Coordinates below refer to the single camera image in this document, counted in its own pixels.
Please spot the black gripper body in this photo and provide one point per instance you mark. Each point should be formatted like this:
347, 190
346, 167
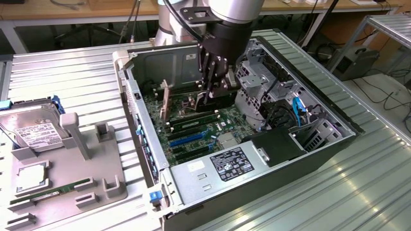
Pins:
227, 41

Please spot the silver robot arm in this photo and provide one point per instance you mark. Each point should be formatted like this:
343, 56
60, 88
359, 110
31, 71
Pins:
238, 9

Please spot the metal drive cage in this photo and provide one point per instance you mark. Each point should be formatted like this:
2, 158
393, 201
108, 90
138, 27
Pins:
254, 81

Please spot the CPU socket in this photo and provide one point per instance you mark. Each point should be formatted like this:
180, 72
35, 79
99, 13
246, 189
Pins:
187, 104

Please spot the black RAM slot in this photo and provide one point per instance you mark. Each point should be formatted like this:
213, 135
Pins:
192, 117
195, 123
196, 126
194, 120

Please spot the green motherboard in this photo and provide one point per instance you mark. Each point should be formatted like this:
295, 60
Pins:
225, 127

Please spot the silver chipset heatsink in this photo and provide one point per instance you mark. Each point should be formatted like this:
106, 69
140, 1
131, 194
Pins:
229, 139

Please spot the black expansion slot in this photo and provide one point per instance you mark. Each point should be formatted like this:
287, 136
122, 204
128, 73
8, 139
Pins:
186, 136
192, 154

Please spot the blue expansion slot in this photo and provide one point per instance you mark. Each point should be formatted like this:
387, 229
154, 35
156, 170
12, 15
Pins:
187, 140

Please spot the black plastic shroud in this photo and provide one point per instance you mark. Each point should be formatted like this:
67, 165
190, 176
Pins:
279, 146

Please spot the metal disk bay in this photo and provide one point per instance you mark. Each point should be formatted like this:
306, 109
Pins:
317, 139

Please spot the grey power supply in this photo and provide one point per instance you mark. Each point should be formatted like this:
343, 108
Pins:
192, 180

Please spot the black chair base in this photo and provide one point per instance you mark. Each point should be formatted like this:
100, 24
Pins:
92, 30

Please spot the black equipment box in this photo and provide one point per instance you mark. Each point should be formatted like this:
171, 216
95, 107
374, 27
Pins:
357, 65

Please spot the blue disk caddy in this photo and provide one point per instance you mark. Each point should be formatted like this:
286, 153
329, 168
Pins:
59, 106

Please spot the black open PC case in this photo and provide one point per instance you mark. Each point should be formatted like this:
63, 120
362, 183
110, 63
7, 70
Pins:
257, 204

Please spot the wooden desk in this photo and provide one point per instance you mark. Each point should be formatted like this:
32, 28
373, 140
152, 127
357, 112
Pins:
64, 13

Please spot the aluminium slat shelf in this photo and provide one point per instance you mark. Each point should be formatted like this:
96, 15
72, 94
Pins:
391, 26

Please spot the hard disk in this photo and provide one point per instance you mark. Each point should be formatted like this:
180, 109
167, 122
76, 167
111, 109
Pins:
28, 130

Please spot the grey parts rack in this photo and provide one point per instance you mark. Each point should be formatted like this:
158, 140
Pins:
64, 178

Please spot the green RAM stick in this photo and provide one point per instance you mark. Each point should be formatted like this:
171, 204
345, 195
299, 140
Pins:
48, 191

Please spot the silver CPU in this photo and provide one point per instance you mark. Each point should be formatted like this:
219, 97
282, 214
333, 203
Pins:
31, 178

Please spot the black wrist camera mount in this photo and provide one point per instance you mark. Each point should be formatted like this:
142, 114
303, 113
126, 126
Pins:
190, 19

